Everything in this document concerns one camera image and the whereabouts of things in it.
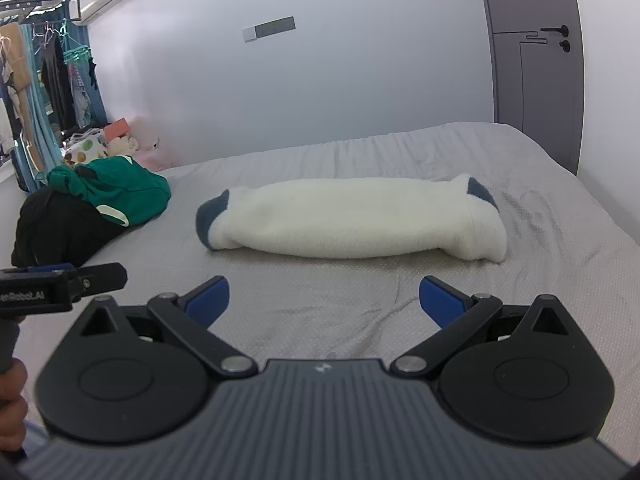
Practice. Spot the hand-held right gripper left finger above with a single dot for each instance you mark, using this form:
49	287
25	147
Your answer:
207	302

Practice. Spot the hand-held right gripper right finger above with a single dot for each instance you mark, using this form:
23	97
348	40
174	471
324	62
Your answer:
442	302

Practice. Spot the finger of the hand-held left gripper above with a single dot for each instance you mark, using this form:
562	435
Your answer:
102	280
50	268

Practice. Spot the cream sweater with blue stripes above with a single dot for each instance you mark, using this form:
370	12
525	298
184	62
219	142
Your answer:
350	215

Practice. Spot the row of hanging clothes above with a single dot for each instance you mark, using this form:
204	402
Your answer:
50	85

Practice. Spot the person's left hand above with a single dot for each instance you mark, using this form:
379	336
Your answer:
12	390

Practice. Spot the black garment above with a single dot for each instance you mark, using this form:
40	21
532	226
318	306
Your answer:
60	225

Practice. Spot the green garment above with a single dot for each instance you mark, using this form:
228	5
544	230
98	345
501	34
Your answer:
130	185

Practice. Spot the polka-dot cloth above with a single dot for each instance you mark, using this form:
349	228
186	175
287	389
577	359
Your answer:
85	149

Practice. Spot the pink cloth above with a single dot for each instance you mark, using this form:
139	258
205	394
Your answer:
149	155

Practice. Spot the cream plush toy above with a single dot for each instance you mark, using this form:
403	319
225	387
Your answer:
124	146

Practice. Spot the light blue cloth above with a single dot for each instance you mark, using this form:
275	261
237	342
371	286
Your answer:
36	437

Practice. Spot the red box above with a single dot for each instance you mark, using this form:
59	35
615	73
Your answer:
117	129

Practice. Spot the grey door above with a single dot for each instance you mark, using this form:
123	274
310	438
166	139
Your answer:
530	85

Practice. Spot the black door lock knob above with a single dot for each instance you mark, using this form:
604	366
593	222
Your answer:
564	46

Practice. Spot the white wall switch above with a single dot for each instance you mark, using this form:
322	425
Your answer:
250	34

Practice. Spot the grey wall panel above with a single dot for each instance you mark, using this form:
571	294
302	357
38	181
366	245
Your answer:
275	26

